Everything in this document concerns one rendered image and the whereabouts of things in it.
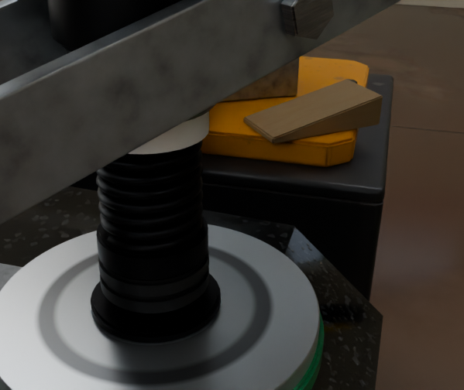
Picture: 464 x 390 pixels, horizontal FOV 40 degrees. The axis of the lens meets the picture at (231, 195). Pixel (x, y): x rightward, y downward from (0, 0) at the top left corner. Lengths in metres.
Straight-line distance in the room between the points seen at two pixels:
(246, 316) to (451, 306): 1.62
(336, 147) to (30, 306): 0.64
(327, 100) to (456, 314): 1.08
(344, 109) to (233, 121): 0.18
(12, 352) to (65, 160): 0.16
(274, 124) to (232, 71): 0.69
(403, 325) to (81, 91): 1.68
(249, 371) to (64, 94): 0.19
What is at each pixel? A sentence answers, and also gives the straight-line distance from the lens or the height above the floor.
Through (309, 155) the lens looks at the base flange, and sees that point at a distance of 0.98.
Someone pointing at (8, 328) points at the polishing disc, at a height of 0.90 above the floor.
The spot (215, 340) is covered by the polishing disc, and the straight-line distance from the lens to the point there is 0.39.
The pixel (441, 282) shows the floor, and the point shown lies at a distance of 2.11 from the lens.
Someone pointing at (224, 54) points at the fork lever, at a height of 1.07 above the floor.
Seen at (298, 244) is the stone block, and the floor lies 0.86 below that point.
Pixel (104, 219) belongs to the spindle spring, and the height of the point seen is 0.97.
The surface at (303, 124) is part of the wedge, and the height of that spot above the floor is 0.80.
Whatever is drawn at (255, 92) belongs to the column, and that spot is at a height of 0.79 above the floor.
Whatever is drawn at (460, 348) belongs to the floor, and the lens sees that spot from 1.86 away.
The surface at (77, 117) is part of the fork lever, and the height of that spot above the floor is 1.06.
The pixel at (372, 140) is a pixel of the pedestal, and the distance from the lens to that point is 1.10.
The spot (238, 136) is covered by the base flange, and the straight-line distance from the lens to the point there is 0.99.
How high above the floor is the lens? 1.15
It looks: 28 degrees down
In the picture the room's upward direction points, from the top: 1 degrees clockwise
